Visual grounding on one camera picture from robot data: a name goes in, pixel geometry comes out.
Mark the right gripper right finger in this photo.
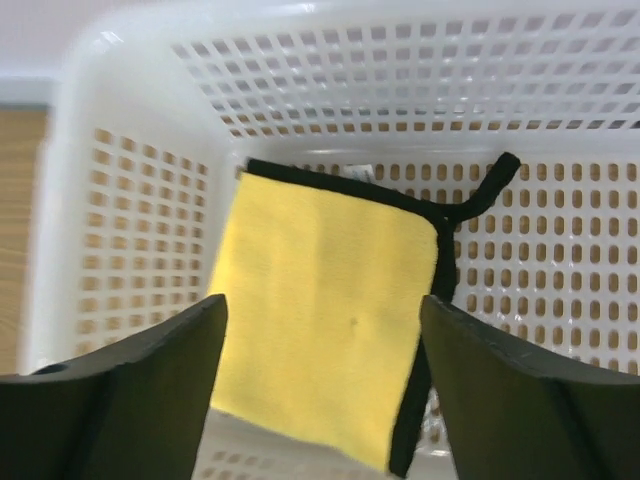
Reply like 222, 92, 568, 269
420, 296, 639, 479

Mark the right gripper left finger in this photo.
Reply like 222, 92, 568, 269
1, 294, 228, 479

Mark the yellow towel black trim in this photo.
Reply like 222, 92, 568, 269
209, 153, 521, 478

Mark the white towel label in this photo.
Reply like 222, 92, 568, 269
342, 164, 375, 183

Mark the white perforated basket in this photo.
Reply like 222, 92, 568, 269
19, 1, 639, 380

